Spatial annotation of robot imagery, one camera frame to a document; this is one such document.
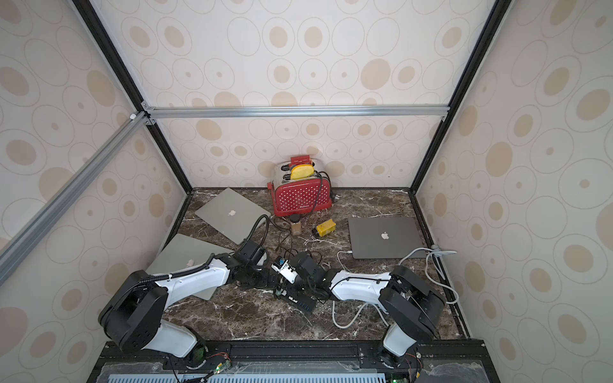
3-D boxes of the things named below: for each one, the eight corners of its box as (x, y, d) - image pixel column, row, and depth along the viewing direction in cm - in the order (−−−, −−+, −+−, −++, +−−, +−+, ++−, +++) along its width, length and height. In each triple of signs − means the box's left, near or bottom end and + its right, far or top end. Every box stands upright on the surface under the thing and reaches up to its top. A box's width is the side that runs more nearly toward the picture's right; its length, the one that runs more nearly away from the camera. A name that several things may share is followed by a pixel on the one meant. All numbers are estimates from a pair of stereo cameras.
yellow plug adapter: (320, 238, 103) (320, 233, 101) (315, 231, 106) (315, 226, 103) (336, 229, 106) (336, 225, 103) (330, 223, 109) (331, 218, 106)
